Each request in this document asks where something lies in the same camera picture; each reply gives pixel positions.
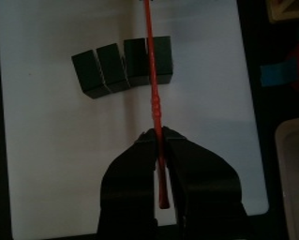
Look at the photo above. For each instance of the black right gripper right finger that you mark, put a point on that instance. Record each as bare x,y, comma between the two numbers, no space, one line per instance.
206,193

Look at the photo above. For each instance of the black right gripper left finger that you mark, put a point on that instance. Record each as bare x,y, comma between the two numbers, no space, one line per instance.
129,187

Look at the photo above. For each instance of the black toy sushi piece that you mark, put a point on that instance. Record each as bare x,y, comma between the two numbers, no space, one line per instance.
89,75
163,59
111,67
135,61

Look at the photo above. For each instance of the red toy knife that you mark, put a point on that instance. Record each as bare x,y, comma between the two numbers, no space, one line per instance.
153,62

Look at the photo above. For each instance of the white cutting board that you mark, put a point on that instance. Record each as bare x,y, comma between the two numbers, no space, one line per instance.
51,140

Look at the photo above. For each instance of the blue tape strip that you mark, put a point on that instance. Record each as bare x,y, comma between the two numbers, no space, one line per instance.
278,72

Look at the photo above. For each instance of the light wooden toy frame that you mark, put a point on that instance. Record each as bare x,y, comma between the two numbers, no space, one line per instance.
281,14

